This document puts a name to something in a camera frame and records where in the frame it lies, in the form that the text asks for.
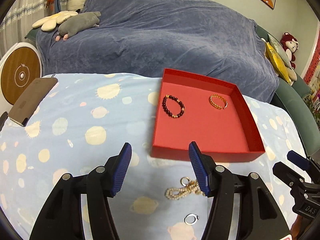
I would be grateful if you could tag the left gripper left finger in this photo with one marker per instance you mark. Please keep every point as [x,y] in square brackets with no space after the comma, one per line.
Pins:
[61,216]

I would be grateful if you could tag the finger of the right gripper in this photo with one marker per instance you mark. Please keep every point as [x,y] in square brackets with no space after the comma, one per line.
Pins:
[298,160]
[287,175]

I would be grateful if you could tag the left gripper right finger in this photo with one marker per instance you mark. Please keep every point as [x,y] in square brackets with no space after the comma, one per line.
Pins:
[260,217]

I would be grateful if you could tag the gold cuff bangle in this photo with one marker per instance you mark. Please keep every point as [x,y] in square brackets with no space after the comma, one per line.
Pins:
[218,102]

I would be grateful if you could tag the blue planet print tablecloth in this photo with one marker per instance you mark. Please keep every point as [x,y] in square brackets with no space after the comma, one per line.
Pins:
[87,118]

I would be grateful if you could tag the red cardboard box tray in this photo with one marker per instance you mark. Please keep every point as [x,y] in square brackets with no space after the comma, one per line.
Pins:
[184,115]

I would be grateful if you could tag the gold yellow cushion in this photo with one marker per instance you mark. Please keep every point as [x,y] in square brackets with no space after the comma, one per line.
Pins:
[277,56]

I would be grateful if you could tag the brown phone case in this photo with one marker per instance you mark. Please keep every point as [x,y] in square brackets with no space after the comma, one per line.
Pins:
[30,99]

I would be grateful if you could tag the red monkey plush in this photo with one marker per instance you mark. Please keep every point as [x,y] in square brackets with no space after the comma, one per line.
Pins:
[290,45]

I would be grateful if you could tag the round wooden white device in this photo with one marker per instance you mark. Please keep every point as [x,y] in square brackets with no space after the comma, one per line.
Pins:
[20,65]

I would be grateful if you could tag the blue grey bed blanket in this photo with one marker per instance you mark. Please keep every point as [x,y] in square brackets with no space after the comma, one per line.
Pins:
[146,36]

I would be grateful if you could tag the grey seal plush toy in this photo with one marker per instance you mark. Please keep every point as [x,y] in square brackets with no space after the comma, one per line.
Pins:
[78,23]

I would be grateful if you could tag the flower shaped cream pillow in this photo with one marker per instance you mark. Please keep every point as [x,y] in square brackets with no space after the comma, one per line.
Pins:
[50,22]

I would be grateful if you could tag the white curtain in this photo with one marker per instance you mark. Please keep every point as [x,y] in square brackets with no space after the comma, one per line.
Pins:
[18,21]

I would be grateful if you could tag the green sofa bed frame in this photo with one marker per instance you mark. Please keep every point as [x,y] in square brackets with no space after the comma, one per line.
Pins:
[291,99]

